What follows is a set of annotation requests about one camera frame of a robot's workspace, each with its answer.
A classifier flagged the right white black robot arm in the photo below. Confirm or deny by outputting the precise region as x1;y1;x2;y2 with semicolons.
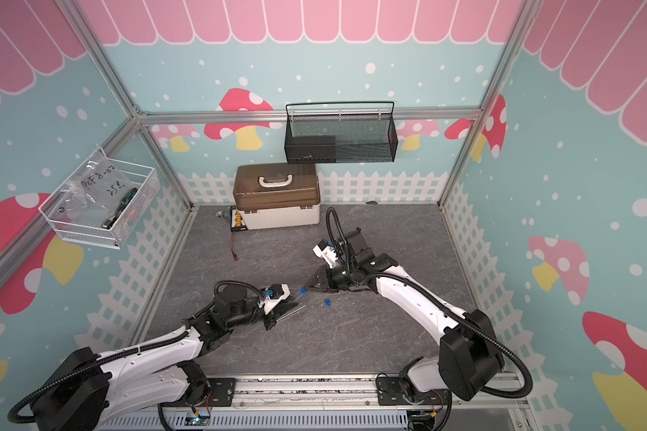
306;208;534;403

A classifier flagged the black box in mesh basket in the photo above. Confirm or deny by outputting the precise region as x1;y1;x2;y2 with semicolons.
284;136;337;163

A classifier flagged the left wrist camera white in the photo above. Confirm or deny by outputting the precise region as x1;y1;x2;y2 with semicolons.
262;284;290;316

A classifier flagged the clear plastic labelled bag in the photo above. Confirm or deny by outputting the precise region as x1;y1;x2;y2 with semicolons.
57;149;138;228

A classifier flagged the black mesh wall basket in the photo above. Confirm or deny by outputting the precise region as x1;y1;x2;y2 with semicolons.
285;101;398;163

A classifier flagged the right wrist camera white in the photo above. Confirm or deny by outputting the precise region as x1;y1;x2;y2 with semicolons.
313;240;341;269

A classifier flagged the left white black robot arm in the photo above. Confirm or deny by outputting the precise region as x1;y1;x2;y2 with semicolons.
7;280;298;430

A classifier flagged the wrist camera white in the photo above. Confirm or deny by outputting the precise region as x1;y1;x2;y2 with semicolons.
313;240;341;269
262;284;290;316

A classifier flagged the black yellow battery charger board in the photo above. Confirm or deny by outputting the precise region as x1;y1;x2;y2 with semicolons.
230;207;248;233

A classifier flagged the white wire wall basket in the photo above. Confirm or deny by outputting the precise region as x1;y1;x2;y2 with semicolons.
39;148;160;250

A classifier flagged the brown lid storage toolbox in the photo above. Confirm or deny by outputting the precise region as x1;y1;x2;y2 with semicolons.
233;163;321;230

